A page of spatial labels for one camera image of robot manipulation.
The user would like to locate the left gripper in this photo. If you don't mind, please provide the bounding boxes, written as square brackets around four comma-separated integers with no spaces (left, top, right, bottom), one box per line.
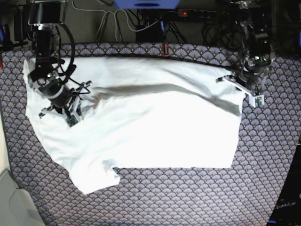
[215,63,270,108]

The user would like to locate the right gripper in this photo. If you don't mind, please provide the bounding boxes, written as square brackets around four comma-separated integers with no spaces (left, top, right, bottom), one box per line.
[28,73,92,127]

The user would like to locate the white T-shirt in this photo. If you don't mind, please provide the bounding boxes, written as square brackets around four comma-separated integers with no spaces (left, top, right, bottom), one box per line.
[25,57,245,194]

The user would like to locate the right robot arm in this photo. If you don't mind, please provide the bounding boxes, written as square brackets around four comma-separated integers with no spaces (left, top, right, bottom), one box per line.
[28,0,91,127]

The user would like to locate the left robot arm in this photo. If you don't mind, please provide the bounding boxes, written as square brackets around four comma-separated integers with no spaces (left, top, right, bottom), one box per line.
[214,0,274,107]

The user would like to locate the fan patterned table cloth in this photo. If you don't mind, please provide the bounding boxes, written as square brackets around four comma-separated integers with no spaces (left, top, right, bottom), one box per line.
[0,48,301,226]

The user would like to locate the red clamp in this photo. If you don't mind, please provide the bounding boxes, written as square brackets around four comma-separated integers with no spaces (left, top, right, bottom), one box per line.
[161,43,169,57]

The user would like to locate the black power adapter box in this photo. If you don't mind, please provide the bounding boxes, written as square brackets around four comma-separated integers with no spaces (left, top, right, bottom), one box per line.
[135,24,165,43]

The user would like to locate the black box with OpenArm label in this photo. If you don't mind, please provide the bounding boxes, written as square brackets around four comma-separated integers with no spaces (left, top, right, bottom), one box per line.
[267,145,301,226]

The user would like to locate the white grey cables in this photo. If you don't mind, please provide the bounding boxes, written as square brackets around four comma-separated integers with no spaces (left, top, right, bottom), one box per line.
[71,0,160,42]

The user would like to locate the white power strip red switch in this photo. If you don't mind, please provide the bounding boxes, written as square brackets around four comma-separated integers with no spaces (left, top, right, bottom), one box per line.
[177,9,218,19]

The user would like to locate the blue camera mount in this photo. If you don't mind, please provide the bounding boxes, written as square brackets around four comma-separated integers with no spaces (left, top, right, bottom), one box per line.
[114,0,180,9]

